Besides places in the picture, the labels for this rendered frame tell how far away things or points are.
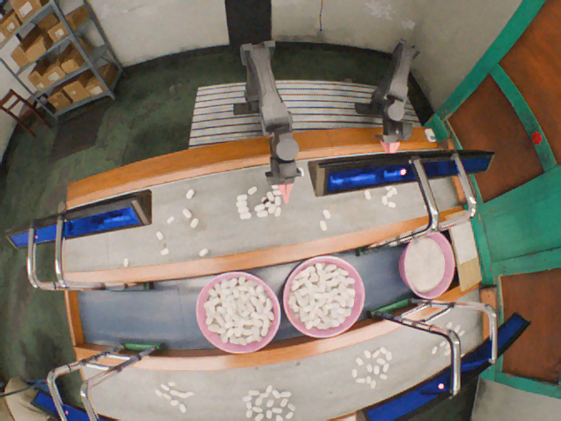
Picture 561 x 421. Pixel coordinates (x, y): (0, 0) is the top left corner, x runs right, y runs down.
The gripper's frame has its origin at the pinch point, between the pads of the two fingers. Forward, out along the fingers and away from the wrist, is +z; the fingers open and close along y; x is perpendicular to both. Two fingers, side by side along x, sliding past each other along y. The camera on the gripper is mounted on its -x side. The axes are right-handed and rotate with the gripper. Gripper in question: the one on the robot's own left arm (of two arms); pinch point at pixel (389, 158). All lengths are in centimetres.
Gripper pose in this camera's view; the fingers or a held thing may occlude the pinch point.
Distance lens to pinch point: 88.4
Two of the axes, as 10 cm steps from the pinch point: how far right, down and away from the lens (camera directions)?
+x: -1.5, -3.9, 9.1
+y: 9.8, -1.5, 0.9
